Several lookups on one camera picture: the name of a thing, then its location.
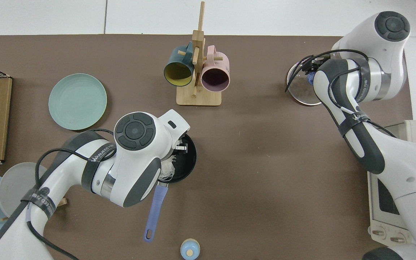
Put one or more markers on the small blue round bell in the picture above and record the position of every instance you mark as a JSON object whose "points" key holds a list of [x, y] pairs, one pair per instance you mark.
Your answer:
{"points": [[190, 250]]}

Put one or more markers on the brown table cloth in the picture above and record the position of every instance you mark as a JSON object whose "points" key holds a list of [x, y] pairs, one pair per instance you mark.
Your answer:
{"points": [[251, 173]]}

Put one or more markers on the pale toaster oven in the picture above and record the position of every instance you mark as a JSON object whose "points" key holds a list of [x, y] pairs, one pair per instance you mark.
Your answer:
{"points": [[385, 224]]}

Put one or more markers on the glass lid with blue knob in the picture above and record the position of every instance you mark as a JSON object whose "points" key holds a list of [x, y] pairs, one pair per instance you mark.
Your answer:
{"points": [[300, 90]]}

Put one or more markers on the grey round plate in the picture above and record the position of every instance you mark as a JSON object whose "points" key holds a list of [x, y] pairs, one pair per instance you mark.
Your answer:
{"points": [[13, 184]]}

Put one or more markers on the pink mug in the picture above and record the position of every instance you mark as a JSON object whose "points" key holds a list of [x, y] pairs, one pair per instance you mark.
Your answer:
{"points": [[215, 77]]}

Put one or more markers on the wooden cup stand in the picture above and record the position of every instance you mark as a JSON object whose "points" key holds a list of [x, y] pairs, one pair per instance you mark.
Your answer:
{"points": [[199, 97]]}

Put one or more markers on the dark teal mug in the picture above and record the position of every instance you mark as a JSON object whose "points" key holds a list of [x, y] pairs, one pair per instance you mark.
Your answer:
{"points": [[179, 72]]}

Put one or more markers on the green round plate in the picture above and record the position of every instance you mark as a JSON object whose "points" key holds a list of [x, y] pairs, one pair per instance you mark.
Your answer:
{"points": [[77, 102]]}

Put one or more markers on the wooden plate rack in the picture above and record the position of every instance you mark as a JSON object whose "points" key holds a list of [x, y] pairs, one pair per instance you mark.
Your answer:
{"points": [[63, 202]]}

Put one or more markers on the white vermicelli bundle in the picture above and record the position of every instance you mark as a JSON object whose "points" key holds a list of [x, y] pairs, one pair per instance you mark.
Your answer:
{"points": [[167, 169]]}

